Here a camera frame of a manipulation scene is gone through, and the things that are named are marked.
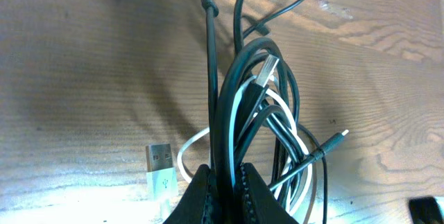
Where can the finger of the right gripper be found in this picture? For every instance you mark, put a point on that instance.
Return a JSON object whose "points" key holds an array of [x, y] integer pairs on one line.
{"points": [[426, 210]]}

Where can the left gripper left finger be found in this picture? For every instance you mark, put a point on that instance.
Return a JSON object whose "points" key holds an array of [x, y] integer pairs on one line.
{"points": [[197, 204]]}

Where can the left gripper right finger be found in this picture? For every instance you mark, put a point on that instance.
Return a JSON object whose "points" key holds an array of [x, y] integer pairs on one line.
{"points": [[255, 203]]}

